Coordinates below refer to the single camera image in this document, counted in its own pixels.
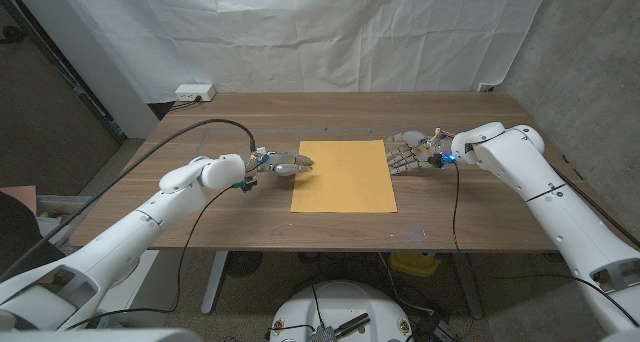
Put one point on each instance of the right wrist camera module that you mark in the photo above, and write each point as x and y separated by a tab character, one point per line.
442	160

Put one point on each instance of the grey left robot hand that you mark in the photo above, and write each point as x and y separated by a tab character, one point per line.
280	163

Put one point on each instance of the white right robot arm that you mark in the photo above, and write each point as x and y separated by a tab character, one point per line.
550	202

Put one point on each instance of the yellow object under table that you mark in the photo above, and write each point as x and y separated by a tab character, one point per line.
412	264

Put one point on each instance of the clear plastic storage bin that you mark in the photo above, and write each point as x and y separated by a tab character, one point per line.
70	204

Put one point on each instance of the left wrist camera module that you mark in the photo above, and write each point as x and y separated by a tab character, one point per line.
246	184

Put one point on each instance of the black round fan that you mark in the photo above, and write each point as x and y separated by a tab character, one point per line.
243	263

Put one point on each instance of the grey table leg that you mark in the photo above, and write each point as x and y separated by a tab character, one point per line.
470	287

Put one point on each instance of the white wrinkled backdrop sheet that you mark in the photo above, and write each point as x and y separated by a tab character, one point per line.
300	32

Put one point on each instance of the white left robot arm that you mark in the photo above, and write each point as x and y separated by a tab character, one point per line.
125	237

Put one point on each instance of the floor power strip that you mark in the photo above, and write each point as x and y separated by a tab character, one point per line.
444	332

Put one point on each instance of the black tool on torso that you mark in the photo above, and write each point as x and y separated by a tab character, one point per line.
350	324

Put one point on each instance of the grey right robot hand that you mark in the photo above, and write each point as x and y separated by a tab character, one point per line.
412	154

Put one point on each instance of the orange origami paper sheet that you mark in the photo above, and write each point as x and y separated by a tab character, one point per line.
345	182

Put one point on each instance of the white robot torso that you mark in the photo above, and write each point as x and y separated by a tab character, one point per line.
345	302

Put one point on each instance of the white table leg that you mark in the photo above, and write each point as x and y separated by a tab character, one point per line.
215	282

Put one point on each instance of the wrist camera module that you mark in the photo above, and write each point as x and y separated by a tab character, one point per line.
246	184
442	160

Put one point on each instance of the person in black clothes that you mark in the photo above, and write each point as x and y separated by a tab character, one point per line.
20	232

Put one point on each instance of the white power strip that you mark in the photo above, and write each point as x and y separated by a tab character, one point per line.
195	92

